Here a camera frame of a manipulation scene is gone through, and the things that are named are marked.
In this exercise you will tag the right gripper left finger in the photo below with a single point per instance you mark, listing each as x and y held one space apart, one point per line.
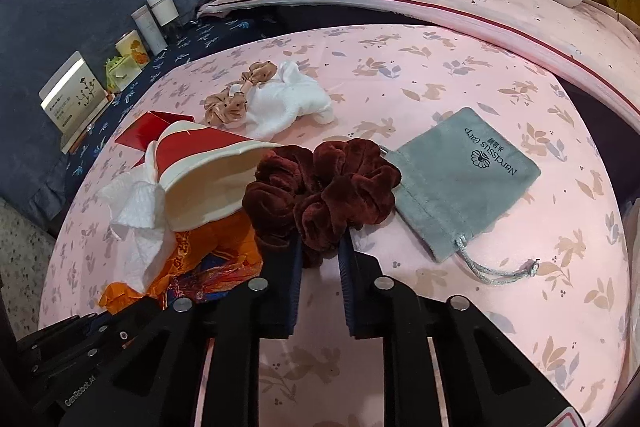
265 306

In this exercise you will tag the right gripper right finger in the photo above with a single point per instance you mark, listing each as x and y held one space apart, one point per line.
375 304

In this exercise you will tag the orange blue plastic bag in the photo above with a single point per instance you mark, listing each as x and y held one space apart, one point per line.
210 259

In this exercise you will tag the dark red velvet scrunchie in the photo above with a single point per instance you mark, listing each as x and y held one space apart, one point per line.
312 197

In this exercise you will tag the red white paper cup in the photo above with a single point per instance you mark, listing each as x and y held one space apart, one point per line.
204 172

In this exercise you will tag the white paper towel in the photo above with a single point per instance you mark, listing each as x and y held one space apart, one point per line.
136 201

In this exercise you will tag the white bunny cloth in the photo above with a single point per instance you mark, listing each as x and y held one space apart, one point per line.
272 106

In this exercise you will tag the beige satin scrunchie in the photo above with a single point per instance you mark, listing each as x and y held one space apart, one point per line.
227 109

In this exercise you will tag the red folded envelope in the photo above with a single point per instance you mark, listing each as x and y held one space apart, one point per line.
148 127

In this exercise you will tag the white floral card stand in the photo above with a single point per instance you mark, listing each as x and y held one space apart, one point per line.
72 98

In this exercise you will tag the green white small box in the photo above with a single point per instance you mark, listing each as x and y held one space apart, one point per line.
120 71

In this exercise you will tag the navy floral cloth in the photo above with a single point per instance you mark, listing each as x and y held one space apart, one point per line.
198 39

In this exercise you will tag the yellow orange small box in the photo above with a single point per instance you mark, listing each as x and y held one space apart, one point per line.
131 45

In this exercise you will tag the white cosmetic jar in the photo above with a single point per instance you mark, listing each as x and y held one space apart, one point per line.
164 11

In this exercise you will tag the pale pink dotted cushion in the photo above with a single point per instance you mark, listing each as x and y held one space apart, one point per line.
590 45

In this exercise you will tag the grey drawstring pouch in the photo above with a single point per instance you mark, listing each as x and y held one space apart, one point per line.
457 179

